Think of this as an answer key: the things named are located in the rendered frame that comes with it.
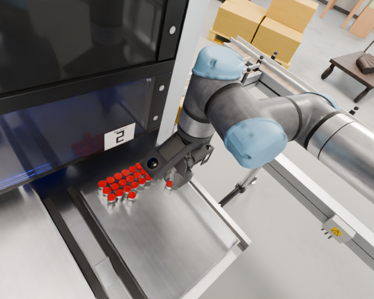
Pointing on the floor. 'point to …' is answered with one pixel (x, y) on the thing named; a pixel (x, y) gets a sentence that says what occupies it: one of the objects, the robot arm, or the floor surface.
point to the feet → (235, 192)
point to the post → (180, 68)
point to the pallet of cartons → (265, 25)
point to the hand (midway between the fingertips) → (168, 183)
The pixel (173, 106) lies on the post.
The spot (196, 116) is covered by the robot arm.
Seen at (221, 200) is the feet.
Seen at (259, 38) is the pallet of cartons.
